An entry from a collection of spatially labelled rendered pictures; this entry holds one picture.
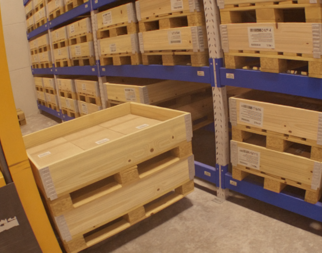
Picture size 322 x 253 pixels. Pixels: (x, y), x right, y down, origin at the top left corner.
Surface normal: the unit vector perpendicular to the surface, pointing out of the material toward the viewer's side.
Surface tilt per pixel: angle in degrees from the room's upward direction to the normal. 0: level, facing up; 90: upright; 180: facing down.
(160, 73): 90
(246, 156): 90
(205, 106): 90
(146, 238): 0
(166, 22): 90
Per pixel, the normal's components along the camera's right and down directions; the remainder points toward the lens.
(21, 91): 0.65, 0.18
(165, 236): -0.11, -0.94
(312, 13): -0.75, 0.29
